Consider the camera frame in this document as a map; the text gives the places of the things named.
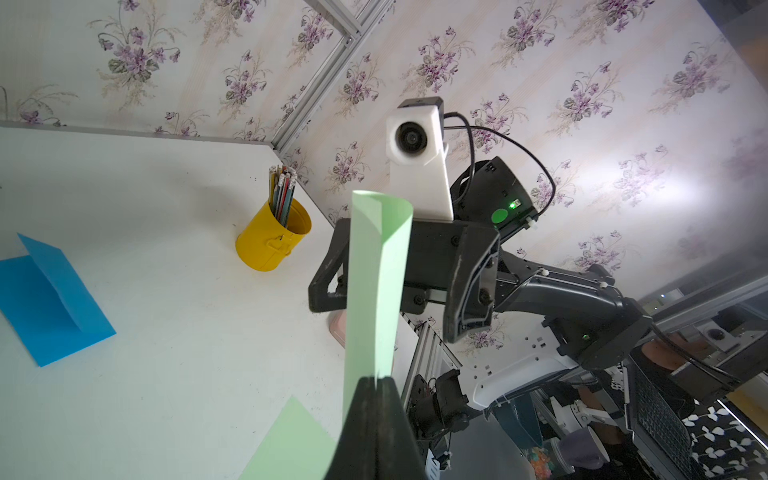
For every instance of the blue square paper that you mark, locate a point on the blue square paper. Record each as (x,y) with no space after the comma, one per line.
(48,305)

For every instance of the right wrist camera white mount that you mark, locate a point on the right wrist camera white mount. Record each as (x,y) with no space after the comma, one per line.
(417,153)

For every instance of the green paper sheet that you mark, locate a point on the green paper sheet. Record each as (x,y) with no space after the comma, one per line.
(380,232)
(296,447)

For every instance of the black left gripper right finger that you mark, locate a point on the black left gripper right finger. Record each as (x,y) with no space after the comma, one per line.
(398,457)

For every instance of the yellow metal pencil bucket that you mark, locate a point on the yellow metal pencil bucket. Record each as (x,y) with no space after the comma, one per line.
(265,242)

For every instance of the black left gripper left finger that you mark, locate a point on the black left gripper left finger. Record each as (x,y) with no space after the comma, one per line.
(355,456)

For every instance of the dark blue pencil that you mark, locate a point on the dark blue pencil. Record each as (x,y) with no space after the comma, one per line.
(277,192)

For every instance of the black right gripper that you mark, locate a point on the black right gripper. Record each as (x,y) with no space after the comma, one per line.
(454,264)

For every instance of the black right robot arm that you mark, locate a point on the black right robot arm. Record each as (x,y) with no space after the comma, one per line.
(568,319)

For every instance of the yellow orange pencil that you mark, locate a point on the yellow orange pencil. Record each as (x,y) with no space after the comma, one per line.
(274,173)

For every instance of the black laptop computer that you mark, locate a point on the black laptop computer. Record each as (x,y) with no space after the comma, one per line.
(658,434)

